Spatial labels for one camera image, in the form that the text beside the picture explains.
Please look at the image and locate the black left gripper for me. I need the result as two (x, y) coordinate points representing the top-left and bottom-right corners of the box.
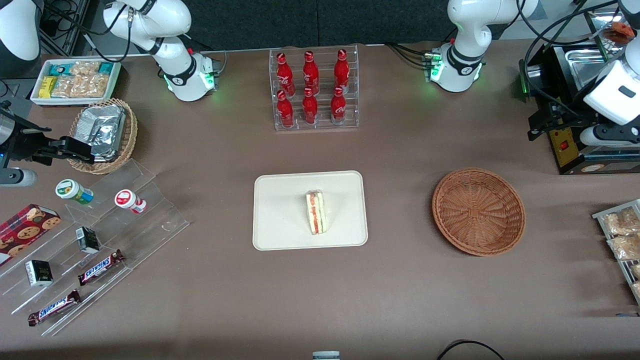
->
(528, 97), (603, 142)

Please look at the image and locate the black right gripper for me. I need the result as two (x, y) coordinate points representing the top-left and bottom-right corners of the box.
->
(0, 102), (96, 168)

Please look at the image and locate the triangular sandwich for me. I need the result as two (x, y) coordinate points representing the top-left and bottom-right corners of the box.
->
(305, 189), (327, 235)

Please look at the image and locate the white rectangular snack tray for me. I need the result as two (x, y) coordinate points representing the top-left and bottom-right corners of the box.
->
(30, 57), (122, 107)

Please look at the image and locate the light wicker basket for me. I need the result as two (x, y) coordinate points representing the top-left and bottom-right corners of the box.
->
(67, 98), (139, 175)

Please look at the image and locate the stainless steel tray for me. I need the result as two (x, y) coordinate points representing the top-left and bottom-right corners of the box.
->
(565, 42), (626, 91)

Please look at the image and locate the brown wicker basket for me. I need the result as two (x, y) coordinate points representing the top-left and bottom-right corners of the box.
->
(431, 167), (527, 257)

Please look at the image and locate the cream plastic tray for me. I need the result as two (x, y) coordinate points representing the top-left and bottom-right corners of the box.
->
(252, 170), (369, 251)

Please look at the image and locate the green lid white cup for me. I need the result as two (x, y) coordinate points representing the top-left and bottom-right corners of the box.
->
(55, 178), (94, 206)

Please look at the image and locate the silver foil pack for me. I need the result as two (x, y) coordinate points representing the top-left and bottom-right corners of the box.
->
(75, 105), (127, 163)

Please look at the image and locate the black control box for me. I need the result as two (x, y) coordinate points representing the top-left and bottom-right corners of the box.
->
(519, 42), (640, 176)

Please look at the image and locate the clear bag of crackers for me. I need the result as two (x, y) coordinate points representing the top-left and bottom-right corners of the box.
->
(70, 61), (101, 77)
(70, 75), (110, 98)
(51, 76), (73, 98)

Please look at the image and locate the red lid white cup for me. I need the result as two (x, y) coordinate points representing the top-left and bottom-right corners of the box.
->
(114, 189), (147, 215)

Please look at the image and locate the red tartan cookie box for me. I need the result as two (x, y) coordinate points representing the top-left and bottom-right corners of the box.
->
(0, 203), (62, 266)

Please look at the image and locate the small black barcode carton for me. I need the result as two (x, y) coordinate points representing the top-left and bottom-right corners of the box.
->
(75, 226), (101, 254)

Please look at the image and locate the clear acrylic step shelf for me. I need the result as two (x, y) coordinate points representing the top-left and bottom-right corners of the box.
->
(0, 159), (191, 337)

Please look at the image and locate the orange snack packet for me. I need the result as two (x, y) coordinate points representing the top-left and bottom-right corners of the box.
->
(602, 21), (630, 45)

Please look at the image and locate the Snickers chocolate bar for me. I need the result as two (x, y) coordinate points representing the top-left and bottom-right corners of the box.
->
(27, 289), (82, 327)
(77, 249), (125, 287)

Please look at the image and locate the red cola bottle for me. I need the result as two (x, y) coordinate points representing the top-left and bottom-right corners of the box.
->
(302, 87), (319, 125)
(330, 86), (347, 125)
(276, 52), (296, 97)
(276, 90), (295, 129)
(302, 50), (321, 96)
(334, 48), (351, 93)

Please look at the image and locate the clear acrylic bottle rack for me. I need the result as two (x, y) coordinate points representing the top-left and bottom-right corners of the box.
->
(269, 44), (360, 132)

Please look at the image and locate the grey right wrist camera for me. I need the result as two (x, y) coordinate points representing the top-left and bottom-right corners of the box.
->
(0, 169), (37, 187)

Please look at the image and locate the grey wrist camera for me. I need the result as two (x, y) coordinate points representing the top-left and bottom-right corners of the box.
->
(0, 169), (37, 187)
(580, 125), (640, 149)

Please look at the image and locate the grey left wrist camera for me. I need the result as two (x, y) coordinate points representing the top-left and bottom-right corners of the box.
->
(580, 125), (640, 149)

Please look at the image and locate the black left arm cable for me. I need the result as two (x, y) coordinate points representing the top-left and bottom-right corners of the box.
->
(517, 0), (623, 108)

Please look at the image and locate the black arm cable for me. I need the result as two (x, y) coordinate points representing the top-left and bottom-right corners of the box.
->
(75, 0), (133, 63)
(517, 0), (623, 108)

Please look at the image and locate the grey wire tray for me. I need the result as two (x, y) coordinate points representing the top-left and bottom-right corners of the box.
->
(592, 199), (640, 306)

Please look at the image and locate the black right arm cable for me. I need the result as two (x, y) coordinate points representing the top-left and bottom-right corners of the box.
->
(75, 0), (133, 63)

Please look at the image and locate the black base cable bundle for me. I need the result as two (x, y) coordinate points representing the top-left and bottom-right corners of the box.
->
(384, 41), (432, 68)

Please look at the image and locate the black looped table cable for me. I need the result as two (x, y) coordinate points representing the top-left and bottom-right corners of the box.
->
(436, 339), (507, 360)

